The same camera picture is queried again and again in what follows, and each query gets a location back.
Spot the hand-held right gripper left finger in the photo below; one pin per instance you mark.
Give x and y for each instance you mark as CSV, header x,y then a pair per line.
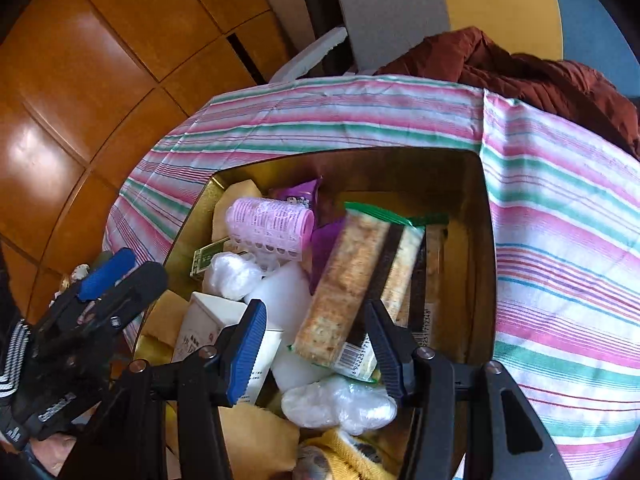
x,y
245,355

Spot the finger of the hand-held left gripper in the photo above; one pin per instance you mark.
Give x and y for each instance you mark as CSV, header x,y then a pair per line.
x,y
107,267
135,287

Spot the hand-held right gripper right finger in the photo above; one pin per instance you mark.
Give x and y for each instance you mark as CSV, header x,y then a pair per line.
x,y
387,355

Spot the white paper carton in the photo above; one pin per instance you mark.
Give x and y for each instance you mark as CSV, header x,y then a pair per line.
x,y
205,320

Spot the clear plastic bag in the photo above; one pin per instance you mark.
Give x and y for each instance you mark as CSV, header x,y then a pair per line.
x,y
232,275
340,405

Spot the small green box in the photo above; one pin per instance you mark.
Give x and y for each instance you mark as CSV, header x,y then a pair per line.
x,y
205,260

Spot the white tube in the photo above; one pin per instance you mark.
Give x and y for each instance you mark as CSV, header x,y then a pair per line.
x,y
287,290

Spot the green-edged snack bar packet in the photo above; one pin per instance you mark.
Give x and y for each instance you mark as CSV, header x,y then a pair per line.
x,y
345,280

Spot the yellow striped sock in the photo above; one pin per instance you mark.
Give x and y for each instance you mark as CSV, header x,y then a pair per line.
x,y
345,460

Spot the purple packet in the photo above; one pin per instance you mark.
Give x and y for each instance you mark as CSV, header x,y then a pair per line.
x,y
325,242
295,192

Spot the pink hair roller case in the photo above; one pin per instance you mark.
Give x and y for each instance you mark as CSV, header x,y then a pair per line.
x,y
270,225

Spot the gold tin box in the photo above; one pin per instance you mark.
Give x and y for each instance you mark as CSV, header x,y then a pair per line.
x,y
450,200

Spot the wooden wardrobe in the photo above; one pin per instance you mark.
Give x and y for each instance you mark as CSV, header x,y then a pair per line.
x,y
100,85

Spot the striped tablecloth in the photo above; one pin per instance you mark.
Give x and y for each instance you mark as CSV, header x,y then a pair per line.
x,y
560,260

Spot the maroon jacket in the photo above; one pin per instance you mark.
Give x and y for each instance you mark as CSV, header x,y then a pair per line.
x,y
525,80

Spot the grey yellow blue chair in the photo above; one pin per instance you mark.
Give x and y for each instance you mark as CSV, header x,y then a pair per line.
x,y
390,10

